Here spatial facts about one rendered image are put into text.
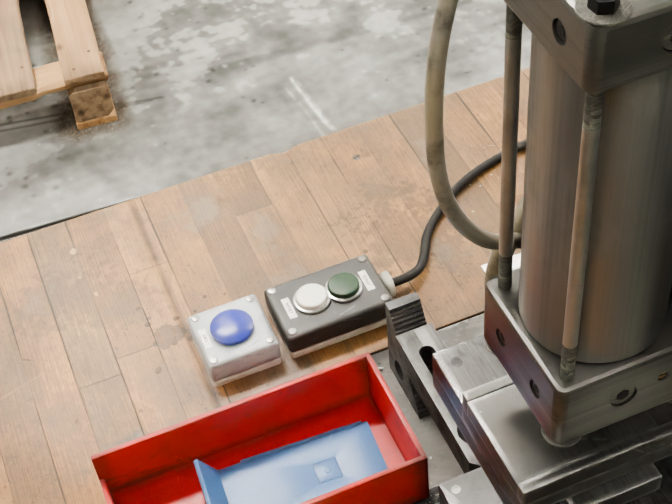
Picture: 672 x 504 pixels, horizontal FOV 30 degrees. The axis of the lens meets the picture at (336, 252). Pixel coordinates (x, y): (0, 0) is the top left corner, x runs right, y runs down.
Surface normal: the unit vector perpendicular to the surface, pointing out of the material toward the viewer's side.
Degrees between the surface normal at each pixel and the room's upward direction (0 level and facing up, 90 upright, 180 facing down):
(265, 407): 90
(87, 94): 90
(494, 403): 0
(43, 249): 0
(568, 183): 90
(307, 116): 0
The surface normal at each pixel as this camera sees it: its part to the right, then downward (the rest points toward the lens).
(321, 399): 0.38, 0.66
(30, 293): -0.07, -0.68
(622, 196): 0.00, 0.73
